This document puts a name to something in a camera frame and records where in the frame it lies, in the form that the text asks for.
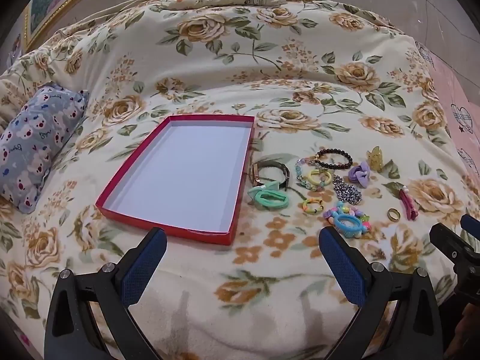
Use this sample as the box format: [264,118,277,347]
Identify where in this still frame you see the yellow hair tie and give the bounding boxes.
[307,169,334,187]

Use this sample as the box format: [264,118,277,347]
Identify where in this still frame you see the dark band bracelet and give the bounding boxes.
[250,160,291,192]

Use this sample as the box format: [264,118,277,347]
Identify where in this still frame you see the blue bear print pillow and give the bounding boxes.
[0,82,90,214]

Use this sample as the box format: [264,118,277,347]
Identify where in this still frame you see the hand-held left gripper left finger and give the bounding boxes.
[44,227,168,360]

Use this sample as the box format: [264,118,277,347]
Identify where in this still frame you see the floral cream blanket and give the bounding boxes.
[0,0,467,360]

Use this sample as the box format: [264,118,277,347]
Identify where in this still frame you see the mint green bow hair tie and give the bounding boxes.
[247,180,291,209]

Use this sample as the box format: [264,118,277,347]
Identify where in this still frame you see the yellow claw hair clip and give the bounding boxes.
[367,145,387,173]

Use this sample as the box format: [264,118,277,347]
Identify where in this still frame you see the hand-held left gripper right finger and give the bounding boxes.
[318,226,444,360]

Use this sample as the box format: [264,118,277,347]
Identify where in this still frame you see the red shallow box tray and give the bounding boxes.
[95,114,256,246]

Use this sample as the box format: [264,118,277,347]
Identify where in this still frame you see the silver chain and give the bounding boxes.
[332,174,363,205]

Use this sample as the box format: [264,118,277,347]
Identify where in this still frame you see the black bead bracelet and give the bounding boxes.
[314,149,354,170]

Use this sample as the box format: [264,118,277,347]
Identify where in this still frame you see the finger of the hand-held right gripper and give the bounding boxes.
[460,214,480,239]
[429,223,480,268]

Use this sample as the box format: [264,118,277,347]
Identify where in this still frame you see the colourful bead bracelet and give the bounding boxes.
[323,201,372,239]

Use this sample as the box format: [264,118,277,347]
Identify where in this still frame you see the light blue hair tie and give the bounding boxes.
[333,213,361,239]

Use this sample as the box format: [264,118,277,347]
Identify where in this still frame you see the pink heart print mat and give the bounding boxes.
[414,41,480,181]

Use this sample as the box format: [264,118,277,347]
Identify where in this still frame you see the pink hair clip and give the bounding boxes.
[398,185,419,221]

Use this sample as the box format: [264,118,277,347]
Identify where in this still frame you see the purple flower hair tie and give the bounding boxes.
[348,161,372,189]

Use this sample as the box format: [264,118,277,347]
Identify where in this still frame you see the crystal bead bracelet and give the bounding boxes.
[295,156,332,192]

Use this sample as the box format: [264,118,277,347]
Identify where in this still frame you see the small multicolour hair tie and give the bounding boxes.
[302,198,325,215]

